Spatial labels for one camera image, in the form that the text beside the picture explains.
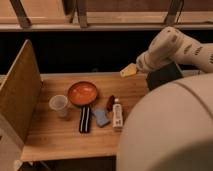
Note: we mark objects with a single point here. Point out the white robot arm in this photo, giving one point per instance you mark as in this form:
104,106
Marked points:
171,128

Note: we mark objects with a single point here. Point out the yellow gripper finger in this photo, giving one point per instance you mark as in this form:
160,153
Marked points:
129,70

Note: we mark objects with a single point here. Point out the blue sponge block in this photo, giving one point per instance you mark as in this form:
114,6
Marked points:
101,118

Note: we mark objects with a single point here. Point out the dark red small object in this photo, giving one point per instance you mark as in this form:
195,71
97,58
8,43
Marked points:
110,103

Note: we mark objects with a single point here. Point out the left wooden divider panel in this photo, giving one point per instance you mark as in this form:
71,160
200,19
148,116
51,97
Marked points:
19,92

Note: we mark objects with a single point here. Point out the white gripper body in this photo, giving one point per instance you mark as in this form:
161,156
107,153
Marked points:
156,57

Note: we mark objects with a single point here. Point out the right dark divider panel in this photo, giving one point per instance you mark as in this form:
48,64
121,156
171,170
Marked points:
163,75

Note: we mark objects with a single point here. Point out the wooden back shelf frame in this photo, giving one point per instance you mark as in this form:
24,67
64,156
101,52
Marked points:
101,15

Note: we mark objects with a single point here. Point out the orange ceramic bowl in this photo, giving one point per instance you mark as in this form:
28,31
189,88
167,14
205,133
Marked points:
82,93

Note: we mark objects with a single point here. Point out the clear plastic cup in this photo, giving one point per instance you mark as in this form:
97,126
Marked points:
60,104

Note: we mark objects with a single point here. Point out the white glue bottle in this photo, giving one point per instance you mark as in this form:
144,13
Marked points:
117,115

